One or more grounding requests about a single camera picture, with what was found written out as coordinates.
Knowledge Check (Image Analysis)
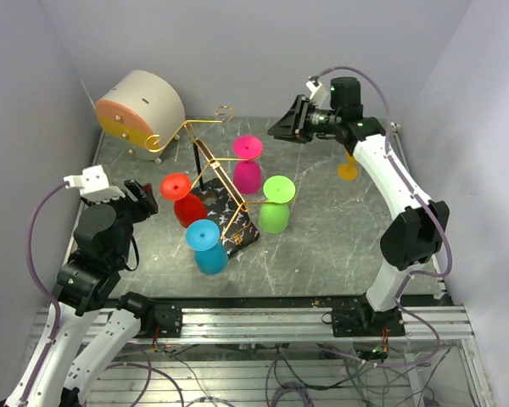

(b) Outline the red plastic wine glass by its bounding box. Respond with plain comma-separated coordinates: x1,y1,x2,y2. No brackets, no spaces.
159,173,207,228

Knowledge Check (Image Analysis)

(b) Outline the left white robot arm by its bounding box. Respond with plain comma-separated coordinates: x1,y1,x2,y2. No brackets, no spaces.
1,177,159,406

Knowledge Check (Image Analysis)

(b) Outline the orange plastic wine glass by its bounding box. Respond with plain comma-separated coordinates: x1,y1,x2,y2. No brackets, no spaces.
337,152,359,181

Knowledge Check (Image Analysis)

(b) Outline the blue plastic wine glass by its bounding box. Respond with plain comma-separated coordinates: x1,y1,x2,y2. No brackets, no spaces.
186,219,228,276

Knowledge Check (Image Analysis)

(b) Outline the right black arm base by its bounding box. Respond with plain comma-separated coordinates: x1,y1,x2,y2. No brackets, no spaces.
322,308,406,337

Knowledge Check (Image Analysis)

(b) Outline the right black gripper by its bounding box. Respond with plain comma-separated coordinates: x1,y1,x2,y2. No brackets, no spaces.
268,95,341,144

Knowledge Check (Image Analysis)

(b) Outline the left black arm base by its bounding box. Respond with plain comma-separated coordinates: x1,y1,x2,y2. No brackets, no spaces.
135,300,183,338

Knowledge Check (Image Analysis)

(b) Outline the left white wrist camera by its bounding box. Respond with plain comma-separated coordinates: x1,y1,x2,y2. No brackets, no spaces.
63,164,126,204

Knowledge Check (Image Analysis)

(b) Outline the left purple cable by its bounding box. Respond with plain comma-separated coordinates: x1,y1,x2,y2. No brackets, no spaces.
19,182,86,407

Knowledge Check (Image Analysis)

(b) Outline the green plastic wine glass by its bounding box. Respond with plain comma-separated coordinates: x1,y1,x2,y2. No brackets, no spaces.
258,176,296,234

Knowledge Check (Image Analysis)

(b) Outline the round beige drawer cabinet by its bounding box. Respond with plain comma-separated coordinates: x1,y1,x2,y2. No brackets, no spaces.
95,70,186,164

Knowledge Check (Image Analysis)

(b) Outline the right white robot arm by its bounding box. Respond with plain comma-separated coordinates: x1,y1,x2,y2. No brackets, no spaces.
267,76,450,336

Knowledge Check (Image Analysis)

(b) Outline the magenta plastic wine glass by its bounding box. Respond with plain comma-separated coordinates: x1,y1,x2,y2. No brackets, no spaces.
232,135,263,195

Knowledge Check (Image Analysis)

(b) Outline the aluminium rail frame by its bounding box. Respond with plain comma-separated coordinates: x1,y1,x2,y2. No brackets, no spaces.
25,307,480,407

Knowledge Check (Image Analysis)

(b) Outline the gold wire wine glass rack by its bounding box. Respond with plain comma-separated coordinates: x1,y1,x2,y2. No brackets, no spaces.
143,105,260,258

